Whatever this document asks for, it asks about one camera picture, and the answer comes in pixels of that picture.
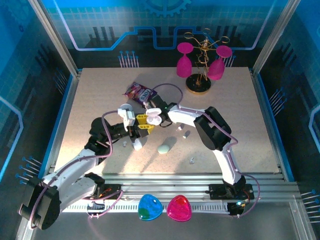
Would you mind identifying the blue heart-shaped dish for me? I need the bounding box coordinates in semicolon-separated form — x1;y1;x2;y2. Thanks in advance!
137;193;163;222

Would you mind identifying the black controller box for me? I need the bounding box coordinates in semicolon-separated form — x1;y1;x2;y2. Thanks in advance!
226;201;247;216
86;202;106;213

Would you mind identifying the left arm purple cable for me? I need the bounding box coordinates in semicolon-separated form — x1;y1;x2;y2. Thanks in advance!
27;109;125;230

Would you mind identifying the white short cylinder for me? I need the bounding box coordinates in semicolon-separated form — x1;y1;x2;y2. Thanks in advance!
132;138;144;152

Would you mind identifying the magenta heart-shaped dish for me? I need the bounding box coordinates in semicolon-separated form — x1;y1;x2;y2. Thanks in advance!
166;194;193;223

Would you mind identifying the purple candy packet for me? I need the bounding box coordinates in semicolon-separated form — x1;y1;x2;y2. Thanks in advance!
124;81;158;108

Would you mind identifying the gold wire glass rack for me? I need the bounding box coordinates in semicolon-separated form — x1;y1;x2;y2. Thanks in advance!
183;27;231;95

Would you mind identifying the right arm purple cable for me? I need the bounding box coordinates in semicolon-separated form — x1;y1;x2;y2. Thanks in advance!
149;83;261;218

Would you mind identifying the aluminium side rail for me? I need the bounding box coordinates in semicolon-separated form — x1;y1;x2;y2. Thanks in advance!
249;67;296;181
43;69;83;176

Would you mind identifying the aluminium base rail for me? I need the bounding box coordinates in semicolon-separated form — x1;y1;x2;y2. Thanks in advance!
48;172;298;201

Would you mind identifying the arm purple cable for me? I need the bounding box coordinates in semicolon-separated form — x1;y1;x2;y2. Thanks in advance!
149;83;261;218
27;109;125;230

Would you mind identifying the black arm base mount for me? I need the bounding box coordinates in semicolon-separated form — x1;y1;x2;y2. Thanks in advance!
208;183;255;201
83;183;123;201

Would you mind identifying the aluminium frame post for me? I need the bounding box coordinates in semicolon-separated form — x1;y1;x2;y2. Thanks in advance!
251;0;302;73
27;0;81;76

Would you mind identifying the pale earbud charging case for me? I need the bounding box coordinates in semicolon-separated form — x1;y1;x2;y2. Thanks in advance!
145;107;163;126

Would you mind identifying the pink wine glass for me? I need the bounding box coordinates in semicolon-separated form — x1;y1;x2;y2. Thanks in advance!
207;45;233;81
176;41;194;79

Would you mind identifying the white slotted cable duct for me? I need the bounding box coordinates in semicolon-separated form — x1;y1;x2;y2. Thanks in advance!
61;202;231;213

